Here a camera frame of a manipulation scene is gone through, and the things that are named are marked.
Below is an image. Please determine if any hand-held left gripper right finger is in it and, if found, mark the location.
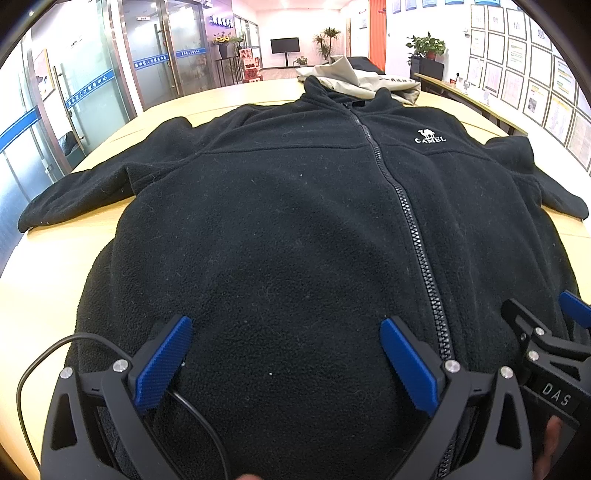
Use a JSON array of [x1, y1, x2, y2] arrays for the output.
[[380, 317, 534, 480]]

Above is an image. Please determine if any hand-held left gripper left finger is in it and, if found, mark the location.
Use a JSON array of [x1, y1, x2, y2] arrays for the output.
[[41, 316, 193, 480]]

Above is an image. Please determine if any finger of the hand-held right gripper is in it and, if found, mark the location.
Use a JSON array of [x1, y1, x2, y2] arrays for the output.
[[558, 290, 591, 330], [501, 298, 591, 385]]

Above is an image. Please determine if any black fleece jacket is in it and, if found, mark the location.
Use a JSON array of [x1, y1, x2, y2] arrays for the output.
[[17, 75, 589, 480]]

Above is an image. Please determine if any person's right hand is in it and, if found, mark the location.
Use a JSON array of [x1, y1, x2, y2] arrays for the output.
[[533, 414, 577, 480]]

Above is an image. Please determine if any long wooden side counter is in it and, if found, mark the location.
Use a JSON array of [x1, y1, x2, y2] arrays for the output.
[[414, 71, 530, 137]]

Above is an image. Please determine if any glass door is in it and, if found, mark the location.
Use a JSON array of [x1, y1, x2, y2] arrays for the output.
[[25, 9, 137, 172], [117, 0, 211, 110]]

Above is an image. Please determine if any black cabinet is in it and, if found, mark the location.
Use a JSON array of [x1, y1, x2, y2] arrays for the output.
[[409, 56, 445, 82]]

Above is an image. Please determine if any beige jacket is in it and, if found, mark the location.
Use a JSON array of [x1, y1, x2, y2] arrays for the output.
[[295, 54, 422, 106]]

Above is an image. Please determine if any black side table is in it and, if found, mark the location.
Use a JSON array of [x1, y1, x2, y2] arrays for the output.
[[217, 57, 243, 86]]

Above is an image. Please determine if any green plant in red pot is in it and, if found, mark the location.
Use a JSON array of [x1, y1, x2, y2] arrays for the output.
[[406, 32, 447, 61]]

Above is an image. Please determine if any stack of red boxes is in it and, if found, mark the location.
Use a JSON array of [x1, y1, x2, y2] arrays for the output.
[[239, 46, 262, 84]]

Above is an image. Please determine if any sunflower bouquet in vase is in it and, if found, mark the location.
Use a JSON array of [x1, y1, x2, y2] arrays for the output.
[[212, 32, 243, 60]]

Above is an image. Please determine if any orange pillar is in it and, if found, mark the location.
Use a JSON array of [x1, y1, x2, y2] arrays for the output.
[[369, 0, 387, 72]]

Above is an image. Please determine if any black television screen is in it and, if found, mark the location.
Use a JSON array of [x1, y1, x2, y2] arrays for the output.
[[270, 38, 301, 70]]

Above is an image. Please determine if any tall potted palm plant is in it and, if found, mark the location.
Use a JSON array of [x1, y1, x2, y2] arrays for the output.
[[313, 27, 341, 64]]

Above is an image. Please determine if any black cable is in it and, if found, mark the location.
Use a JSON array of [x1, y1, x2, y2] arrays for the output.
[[16, 333, 230, 480]]

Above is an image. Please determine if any wall of framed certificates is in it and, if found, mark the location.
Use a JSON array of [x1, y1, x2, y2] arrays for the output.
[[466, 0, 591, 172]]

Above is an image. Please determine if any framed wall picture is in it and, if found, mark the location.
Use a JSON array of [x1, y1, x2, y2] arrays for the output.
[[31, 48, 57, 101]]

